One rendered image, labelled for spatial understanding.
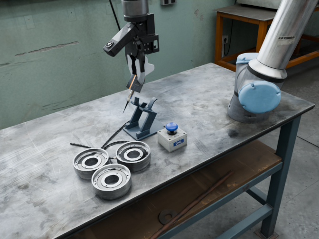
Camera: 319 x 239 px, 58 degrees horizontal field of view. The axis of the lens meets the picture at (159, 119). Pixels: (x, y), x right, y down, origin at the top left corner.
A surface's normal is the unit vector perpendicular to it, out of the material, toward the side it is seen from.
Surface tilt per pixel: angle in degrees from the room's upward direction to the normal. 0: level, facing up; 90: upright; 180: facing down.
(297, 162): 0
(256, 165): 0
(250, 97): 97
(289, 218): 0
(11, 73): 90
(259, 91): 97
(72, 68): 90
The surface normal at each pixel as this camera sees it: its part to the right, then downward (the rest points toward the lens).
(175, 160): -0.06, -0.85
